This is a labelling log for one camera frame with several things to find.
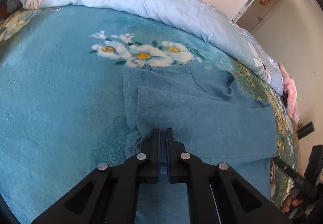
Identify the black speaker by wall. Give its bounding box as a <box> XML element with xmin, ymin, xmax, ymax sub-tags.
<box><xmin>297</xmin><ymin>122</ymin><xmax>315</xmax><ymax>140</ymax></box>

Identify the pink floral quilt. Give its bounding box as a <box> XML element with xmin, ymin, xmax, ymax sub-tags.
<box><xmin>279</xmin><ymin>63</ymin><xmax>299</xmax><ymax>124</ymax></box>

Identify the floral plush bed blanket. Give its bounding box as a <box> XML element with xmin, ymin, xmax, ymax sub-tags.
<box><xmin>1</xmin><ymin>6</ymin><xmax>298</xmax><ymax>223</ymax></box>

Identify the light blue floral duvet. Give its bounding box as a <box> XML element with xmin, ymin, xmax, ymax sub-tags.
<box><xmin>19</xmin><ymin>0</ymin><xmax>283</xmax><ymax>94</ymax></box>

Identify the blue fleece garment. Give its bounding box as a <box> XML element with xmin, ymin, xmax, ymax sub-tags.
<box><xmin>122</xmin><ymin>60</ymin><xmax>278</xmax><ymax>224</ymax></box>

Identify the person's right hand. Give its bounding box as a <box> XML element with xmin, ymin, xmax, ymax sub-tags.
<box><xmin>280</xmin><ymin>187</ymin><xmax>303</xmax><ymax>214</ymax></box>

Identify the wooden door with red sign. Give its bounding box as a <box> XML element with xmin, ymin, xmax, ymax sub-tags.
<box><xmin>237</xmin><ymin>0</ymin><xmax>282</xmax><ymax>33</ymax></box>

